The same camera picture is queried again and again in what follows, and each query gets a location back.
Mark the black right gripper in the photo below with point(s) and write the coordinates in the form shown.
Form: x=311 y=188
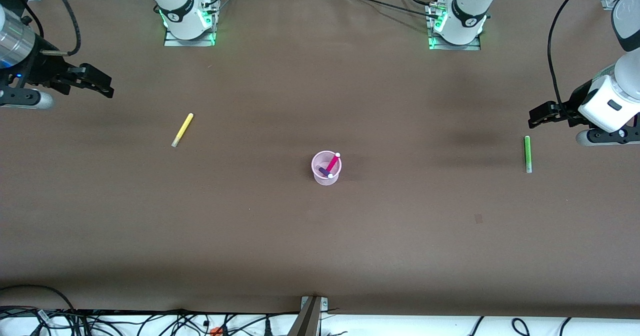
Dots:
x=44 y=68

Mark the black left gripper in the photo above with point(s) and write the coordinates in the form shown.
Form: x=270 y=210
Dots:
x=573 y=101

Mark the pink highlighter pen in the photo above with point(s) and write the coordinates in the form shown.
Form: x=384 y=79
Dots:
x=333 y=161

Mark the purple highlighter pen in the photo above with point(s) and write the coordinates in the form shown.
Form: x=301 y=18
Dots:
x=325 y=172

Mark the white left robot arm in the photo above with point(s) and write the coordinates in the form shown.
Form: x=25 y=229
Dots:
x=607 y=95

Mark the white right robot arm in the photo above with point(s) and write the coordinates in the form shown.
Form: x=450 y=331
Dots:
x=175 y=0

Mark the pink mesh pen holder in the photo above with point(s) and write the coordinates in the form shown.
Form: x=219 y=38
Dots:
x=325 y=178

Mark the green highlighter pen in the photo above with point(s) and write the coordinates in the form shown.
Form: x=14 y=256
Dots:
x=527 y=153

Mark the yellow highlighter pen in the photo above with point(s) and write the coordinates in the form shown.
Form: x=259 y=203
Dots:
x=182 y=129

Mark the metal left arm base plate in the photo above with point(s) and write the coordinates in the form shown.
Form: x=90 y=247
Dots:
x=475 y=43

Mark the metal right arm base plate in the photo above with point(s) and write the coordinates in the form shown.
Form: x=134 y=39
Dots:
x=207 y=38

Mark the aluminium frame corner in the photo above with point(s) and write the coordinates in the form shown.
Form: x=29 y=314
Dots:
x=607 y=3

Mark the metal table edge bracket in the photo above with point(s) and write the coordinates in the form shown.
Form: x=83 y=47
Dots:
x=312 y=316

